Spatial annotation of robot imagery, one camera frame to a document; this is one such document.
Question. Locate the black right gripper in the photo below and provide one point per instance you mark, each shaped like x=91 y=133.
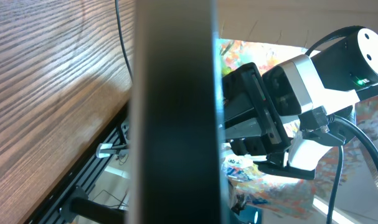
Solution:
x=252 y=124

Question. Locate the turquoise screen smartphone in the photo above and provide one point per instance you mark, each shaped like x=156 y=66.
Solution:
x=176 y=114

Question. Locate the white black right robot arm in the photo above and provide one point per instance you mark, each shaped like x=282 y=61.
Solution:
x=286 y=118

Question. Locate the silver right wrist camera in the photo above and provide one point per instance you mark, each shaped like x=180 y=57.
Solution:
x=294 y=86

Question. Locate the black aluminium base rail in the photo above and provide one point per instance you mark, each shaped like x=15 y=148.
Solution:
x=84 y=173

